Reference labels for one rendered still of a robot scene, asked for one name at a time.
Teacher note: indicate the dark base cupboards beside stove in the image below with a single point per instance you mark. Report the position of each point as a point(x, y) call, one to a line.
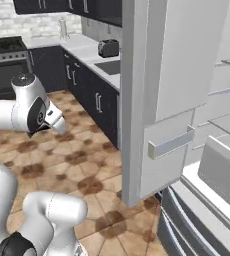
point(48, 70)

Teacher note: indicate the grey fridge door shelf rail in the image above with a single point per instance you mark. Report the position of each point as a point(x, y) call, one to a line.
point(169, 144)

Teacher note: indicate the dark base cupboards with sink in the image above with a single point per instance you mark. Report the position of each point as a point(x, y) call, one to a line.
point(90, 100)

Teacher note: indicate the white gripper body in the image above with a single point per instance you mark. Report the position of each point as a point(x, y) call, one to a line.
point(57, 120)

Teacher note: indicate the grey freezer drawer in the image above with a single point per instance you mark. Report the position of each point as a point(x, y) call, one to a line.
point(183, 226)

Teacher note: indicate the grey sink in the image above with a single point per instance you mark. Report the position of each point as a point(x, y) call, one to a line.
point(109, 67)

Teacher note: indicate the dark wall cupboards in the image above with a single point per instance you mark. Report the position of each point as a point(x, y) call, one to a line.
point(97, 10)

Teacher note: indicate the black toaster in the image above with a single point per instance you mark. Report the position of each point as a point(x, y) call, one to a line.
point(108, 48)

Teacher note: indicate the black stove with oven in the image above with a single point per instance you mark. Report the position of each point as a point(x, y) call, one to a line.
point(3, 70)

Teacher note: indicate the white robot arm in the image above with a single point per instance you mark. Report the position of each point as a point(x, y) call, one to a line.
point(0, 193)

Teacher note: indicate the grey fridge door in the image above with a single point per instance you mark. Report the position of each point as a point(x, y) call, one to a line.
point(173, 60)

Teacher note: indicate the grey fridge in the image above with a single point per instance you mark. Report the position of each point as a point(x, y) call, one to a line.
point(227, 36)

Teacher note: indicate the white fridge crisper drawer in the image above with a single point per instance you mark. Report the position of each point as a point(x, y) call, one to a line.
point(222, 173)

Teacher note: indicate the clear glass jar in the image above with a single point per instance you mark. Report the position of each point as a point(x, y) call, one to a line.
point(63, 29)

